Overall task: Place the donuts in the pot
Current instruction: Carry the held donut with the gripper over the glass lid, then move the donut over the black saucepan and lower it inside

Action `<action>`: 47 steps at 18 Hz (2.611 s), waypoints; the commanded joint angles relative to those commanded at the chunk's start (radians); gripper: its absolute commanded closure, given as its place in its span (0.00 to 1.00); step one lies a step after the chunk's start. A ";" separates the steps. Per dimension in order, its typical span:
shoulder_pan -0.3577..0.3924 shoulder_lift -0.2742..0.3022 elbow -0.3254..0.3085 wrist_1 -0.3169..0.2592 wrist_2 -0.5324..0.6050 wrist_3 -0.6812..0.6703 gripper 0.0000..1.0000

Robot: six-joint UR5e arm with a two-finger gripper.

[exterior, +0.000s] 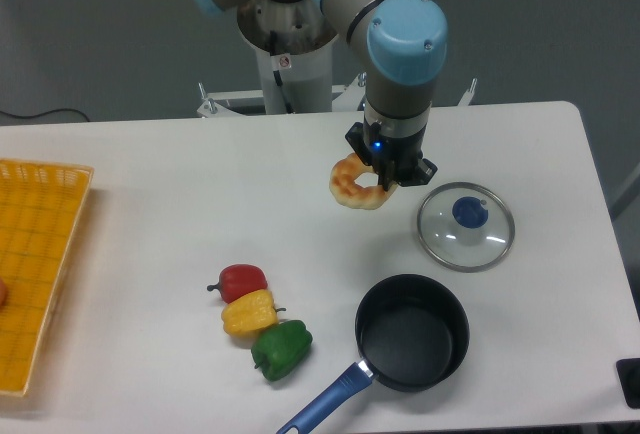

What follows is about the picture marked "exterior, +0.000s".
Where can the yellow woven basket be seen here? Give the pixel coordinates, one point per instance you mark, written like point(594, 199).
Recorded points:
point(41, 205)

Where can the black pot with blue handle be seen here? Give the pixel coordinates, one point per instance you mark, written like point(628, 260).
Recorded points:
point(411, 332)

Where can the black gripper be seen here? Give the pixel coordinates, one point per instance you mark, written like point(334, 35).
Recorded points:
point(394, 159)

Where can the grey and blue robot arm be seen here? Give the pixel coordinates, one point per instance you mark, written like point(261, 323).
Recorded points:
point(401, 110)

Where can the glass lid with blue knob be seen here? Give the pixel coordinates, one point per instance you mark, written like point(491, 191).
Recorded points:
point(465, 227)

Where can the green bell pepper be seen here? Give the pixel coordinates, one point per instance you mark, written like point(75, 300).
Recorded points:
point(280, 349)

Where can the red bell pepper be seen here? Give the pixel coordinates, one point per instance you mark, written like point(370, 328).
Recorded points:
point(238, 280)

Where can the glazed brown donut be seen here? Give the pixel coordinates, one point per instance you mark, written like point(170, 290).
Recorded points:
point(347, 192)

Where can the black device at table edge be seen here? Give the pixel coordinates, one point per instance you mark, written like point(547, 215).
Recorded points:
point(628, 371)

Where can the yellow bell pepper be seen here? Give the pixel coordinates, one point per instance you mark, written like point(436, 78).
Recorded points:
point(250, 314)

